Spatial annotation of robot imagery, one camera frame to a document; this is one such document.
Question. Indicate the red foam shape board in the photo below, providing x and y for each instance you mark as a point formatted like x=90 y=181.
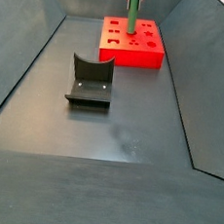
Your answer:
x=144 y=48

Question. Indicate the black regrasp holder fixture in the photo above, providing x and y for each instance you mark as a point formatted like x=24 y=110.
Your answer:
x=92 y=82

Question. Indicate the green cylinder peg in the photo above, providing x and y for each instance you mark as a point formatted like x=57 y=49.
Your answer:
x=133 y=7

